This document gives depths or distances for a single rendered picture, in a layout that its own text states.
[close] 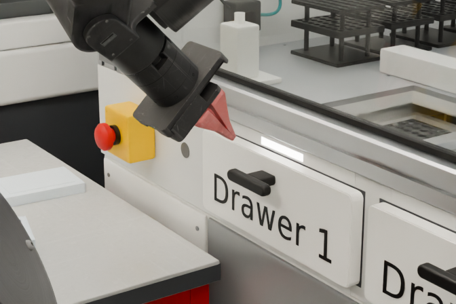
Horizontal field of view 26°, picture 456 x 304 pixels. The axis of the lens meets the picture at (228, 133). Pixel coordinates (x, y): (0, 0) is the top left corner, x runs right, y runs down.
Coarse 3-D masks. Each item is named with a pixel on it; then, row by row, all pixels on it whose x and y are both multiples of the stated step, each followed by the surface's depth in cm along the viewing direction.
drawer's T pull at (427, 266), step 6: (426, 264) 92; (420, 270) 92; (426, 270) 91; (432, 270) 91; (438, 270) 91; (450, 270) 91; (420, 276) 92; (426, 276) 91; (432, 276) 91; (438, 276) 90; (444, 276) 90; (450, 276) 89; (432, 282) 91; (438, 282) 90; (444, 282) 89; (450, 282) 89; (444, 288) 90; (450, 288) 89
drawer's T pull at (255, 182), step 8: (232, 176) 116; (240, 176) 115; (248, 176) 114; (256, 176) 115; (264, 176) 115; (272, 176) 115; (240, 184) 115; (248, 184) 113; (256, 184) 112; (264, 184) 112; (272, 184) 115; (256, 192) 112; (264, 192) 111
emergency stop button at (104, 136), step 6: (96, 126) 140; (102, 126) 139; (108, 126) 139; (96, 132) 140; (102, 132) 139; (108, 132) 139; (114, 132) 140; (96, 138) 140; (102, 138) 139; (108, 138) 139; (114, 138) 140; (96, 144) 141; (102, 144) 139; (108, 144) 139; (102, 150) 141; (108, 150) 140
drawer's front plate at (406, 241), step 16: (368, 208) 102; (384, 208) 101; (368, 224) 103; (384, 224) 101; (400, 224) 98; (416, 224) 97; (432, 224) 97; (368, 240) 103; (384, 240) 101; (400, 240) 99; (416, 240) 97; (432, 240) 95; (448, 240) 93; (368, 256) 103; (384, 256) 101; (400, 256) 99; (416, 256) 97; (432, 256) 95; (448, 256) 94; (368, 272) 104; (416, 272) 98; (368, 288) 104; (432, 288) 96
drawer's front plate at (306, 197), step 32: (224, 160) 124; (256, 160) 118; (288, 160) 115; (224, 192) 125; (288, 192) 113; (320, 192) 108; (352, 192) 105; (256, 224) 120; (320, 224) 109; (352, 224) 105; (352, 256) 106
